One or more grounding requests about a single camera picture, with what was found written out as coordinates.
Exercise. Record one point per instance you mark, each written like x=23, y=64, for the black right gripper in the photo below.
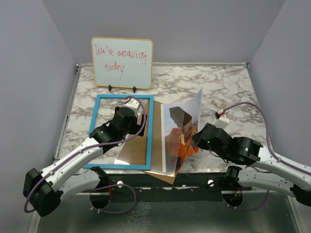
x=198, y=140

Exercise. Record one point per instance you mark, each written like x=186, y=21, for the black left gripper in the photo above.
x=138, y=127

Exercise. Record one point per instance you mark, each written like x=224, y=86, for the brown frame backing board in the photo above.
x=134, y=152

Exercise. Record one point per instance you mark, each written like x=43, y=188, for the hot air balloon photo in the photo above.
x=179, y=122

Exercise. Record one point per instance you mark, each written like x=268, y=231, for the blue picture frame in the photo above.
x=147, y=166

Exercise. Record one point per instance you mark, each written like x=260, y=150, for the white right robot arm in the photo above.
x=254, y=165

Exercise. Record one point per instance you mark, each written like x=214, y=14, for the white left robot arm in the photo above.
x=45, y=189

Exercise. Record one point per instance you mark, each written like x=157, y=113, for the clear bag of hardware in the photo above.
x=219, y=105

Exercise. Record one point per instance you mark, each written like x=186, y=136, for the black whiteboard stand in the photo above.
x=133, y=88

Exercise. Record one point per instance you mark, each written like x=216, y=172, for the clear glass pane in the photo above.
x=168, y=171

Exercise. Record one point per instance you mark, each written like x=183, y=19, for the white dry-erase board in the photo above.
x=122, y=62

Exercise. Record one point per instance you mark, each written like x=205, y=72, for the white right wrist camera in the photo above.
x=221, y=120

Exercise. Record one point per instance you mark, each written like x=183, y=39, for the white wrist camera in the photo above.
x=221, y=120
x=132, y=104

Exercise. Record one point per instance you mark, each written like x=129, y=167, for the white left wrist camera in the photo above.
x=132, y=104

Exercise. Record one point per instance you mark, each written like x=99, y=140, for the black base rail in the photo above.
x=186, y=186

